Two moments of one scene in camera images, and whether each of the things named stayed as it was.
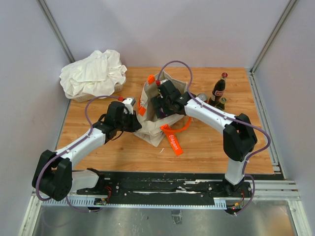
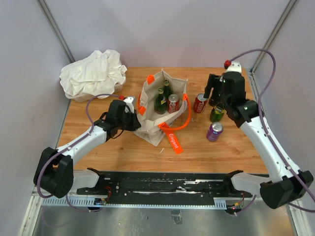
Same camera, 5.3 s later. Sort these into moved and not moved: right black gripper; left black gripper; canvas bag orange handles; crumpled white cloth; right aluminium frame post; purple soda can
Moved: right black gripper; purple soda can
Not moved: right aluminium frame post; crumpled white cloth; canvas bag orange handles; left black gripper
